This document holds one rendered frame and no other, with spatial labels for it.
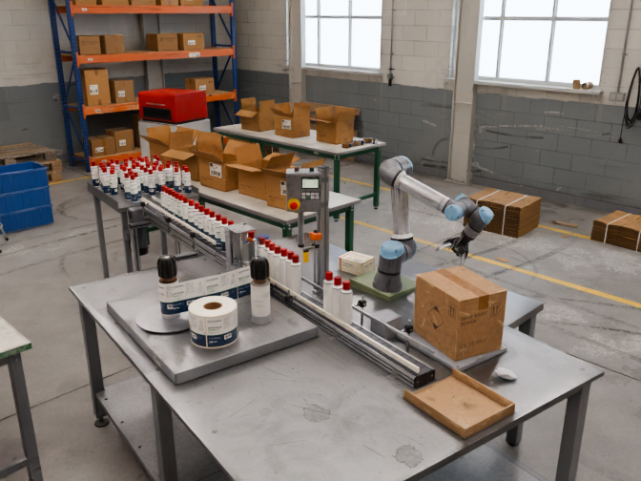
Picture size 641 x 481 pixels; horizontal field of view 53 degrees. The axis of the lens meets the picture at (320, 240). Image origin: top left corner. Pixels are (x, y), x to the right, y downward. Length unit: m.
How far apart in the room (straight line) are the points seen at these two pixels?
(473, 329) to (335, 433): 0.75
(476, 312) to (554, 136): 5.75
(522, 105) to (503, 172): 0.88
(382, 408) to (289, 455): 0.41
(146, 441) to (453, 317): 1.62
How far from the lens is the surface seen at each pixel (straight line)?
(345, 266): 3.52
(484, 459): 3.23
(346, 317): 2.81
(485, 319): 2.68
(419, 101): 9.22
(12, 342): 3.18
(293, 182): 2.98
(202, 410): 2.41
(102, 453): 3.71
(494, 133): 8.61
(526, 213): 6.89
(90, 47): 9.81
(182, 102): 8.32
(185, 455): 3.22
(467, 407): 2.44
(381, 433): 2.28
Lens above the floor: 2.18
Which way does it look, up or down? 20 degrees down
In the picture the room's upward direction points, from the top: straight up
